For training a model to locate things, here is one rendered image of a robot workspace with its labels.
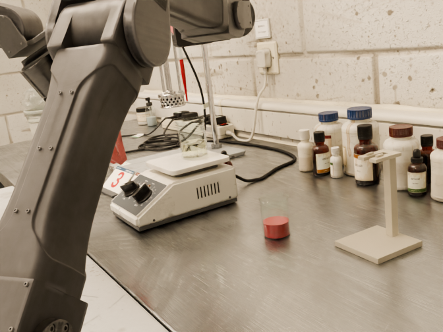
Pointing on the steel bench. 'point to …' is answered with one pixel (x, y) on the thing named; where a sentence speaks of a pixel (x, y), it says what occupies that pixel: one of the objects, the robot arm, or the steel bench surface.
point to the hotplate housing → (183, 195)
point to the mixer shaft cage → (169, 99)
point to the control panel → (129, 203)
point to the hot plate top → (169, 163)
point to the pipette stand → (404, 243)
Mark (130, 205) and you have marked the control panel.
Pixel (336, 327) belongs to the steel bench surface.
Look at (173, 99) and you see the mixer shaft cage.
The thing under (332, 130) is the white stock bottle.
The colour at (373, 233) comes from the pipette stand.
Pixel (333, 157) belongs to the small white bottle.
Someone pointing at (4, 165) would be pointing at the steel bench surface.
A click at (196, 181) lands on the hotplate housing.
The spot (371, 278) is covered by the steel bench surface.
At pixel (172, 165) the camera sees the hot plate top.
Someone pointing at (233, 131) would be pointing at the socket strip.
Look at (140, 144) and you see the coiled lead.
